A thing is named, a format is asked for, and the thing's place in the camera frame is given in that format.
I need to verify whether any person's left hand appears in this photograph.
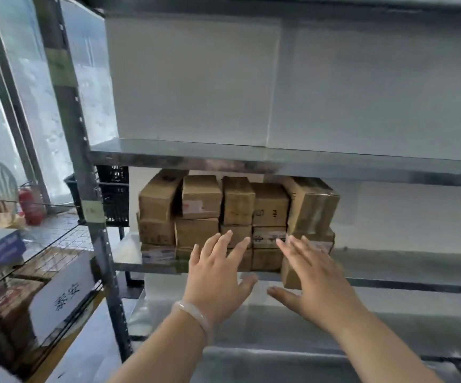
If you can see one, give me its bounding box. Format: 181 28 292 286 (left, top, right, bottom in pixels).
182 230 258 328

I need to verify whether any frosted glass partition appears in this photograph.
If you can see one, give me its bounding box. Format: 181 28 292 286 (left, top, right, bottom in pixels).
0 0 119 206

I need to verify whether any person's left forearm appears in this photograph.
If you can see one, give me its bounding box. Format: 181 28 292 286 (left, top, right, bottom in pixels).
109 311 211 383

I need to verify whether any black plastic crate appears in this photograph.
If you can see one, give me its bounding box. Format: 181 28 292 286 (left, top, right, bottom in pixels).
64 165 131 228

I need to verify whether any stack of cardboard boxes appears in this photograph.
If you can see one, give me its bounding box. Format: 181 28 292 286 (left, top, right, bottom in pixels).
136 169 341 291

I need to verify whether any black wire basket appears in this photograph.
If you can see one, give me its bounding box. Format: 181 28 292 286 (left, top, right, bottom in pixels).
0 211 108 379

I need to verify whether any cardboard parcel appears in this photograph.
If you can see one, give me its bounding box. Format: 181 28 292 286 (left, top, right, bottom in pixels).
13 247 94 282

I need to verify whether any person's right hand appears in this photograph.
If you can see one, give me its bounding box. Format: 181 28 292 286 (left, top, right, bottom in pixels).
267 235 369 336

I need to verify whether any red fire extinguisher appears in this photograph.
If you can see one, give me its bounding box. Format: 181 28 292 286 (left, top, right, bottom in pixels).
18 186 47 226

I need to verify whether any metal shelving rack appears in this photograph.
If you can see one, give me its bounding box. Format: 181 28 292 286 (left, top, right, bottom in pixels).
33 0 461 383

